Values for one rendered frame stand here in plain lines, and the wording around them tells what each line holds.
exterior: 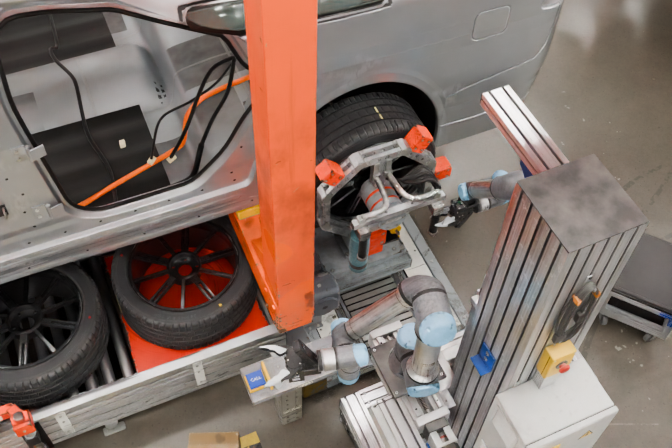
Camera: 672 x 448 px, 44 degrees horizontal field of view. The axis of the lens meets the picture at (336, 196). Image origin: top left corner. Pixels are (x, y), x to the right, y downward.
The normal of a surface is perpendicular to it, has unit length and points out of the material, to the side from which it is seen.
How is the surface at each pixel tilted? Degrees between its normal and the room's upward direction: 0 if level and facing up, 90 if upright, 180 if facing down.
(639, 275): 0
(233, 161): 90
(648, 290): 0
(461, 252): 0
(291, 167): 90
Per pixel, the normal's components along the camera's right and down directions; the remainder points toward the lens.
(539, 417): 0.03, -0.61
